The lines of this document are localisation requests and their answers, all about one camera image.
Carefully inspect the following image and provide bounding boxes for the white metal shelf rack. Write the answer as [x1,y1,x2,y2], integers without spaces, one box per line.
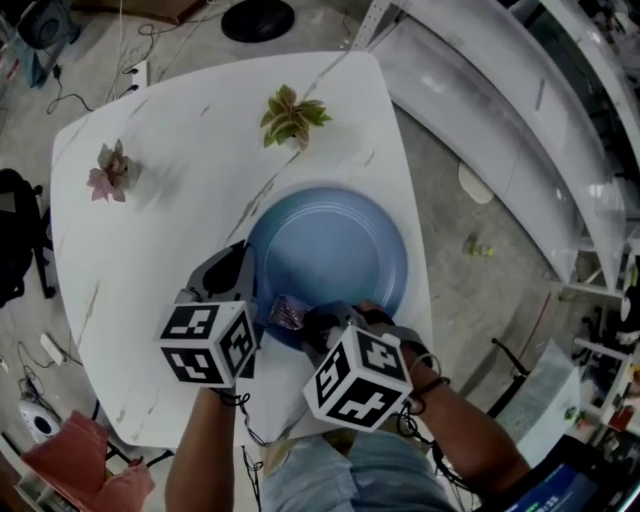
[352,0,640,296]

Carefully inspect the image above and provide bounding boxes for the white oval lid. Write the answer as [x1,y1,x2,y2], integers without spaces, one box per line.
[457,162,494,205]

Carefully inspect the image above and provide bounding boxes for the black cable bundle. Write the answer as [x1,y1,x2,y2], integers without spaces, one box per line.
[394,399,481,496]

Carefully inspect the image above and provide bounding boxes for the small green yellow toy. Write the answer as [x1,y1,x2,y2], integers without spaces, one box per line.
[462,234,497,260]

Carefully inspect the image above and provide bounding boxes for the person's left forearm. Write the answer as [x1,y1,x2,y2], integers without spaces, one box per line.
[167,384,239,512]

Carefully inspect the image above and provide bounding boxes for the white device with blue dial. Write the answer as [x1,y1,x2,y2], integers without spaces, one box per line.
[17,399,64,444]

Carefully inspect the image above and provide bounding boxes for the black tablet with blue screen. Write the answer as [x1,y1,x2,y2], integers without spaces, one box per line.
[499,434,640,512]

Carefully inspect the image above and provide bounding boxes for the white round-fronted device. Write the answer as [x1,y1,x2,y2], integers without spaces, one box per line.
[27,7,71,49]

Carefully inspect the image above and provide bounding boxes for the person's right hand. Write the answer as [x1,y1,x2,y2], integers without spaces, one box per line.
[355,299,396,328]

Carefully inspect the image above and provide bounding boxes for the wooden platform steps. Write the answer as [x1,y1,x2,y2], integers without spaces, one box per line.
[74,0,211,26]

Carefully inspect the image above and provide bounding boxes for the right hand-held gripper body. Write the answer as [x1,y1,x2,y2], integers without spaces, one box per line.
[302,319,432,434]

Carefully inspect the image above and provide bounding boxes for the black metal stand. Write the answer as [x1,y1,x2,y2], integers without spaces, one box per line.
[487,337,531,419]

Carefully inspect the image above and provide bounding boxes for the large blue plate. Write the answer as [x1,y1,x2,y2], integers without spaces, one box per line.
[246,185,410,354]

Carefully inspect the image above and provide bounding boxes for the white power strip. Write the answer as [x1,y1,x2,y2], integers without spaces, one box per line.
[130,59,151,94]
[39,332,69,365]

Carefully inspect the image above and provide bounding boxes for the person's right forearm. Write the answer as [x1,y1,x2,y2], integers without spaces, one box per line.
[407,349,531,496]

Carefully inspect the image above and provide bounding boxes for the salmon pink chair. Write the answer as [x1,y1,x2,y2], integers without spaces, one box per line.
[19,409,156,512]

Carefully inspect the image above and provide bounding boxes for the black office chair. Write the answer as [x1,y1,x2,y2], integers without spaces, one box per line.
[0,167,57,309]

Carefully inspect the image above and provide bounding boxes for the black wrist band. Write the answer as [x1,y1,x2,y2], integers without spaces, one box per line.
[407,374,451,401]

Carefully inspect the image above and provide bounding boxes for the black lanyard cord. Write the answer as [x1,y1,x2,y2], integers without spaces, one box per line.
[217,389,274,446]
[392,397,426,436]

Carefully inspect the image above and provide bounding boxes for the small green potted plant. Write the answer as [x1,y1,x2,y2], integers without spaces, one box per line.
[258,83,334,151]

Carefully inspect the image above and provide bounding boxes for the person's light blue clothing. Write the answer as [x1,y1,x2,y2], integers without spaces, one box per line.
[259,432,456,512]

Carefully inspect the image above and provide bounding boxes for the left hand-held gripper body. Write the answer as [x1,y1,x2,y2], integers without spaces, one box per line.
[159,288,260,389]

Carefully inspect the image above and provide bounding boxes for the small pink potted plant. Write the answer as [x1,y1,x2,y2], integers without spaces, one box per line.
[86,138,135,204]

